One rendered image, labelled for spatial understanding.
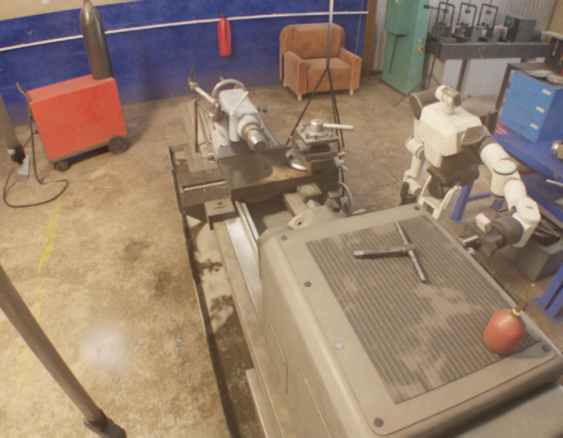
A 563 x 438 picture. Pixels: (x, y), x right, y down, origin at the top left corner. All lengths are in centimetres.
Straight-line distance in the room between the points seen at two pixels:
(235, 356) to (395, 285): 112
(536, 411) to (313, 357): 42
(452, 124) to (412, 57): 403
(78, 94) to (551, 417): 409
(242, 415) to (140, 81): 478
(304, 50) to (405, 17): 142
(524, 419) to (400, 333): 27
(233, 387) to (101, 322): 119
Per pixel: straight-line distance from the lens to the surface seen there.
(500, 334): 77
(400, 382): 71
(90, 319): 270
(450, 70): 593
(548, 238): 311
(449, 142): 179
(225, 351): 184
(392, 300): 82
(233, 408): 170
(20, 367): 269
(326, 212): 121
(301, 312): 79
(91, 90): 420
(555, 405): 87
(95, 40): 422
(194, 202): 187
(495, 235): 121
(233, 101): 218
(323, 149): 184
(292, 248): 90
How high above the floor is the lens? 194
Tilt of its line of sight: 38 degrees down
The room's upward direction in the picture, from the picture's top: straight up
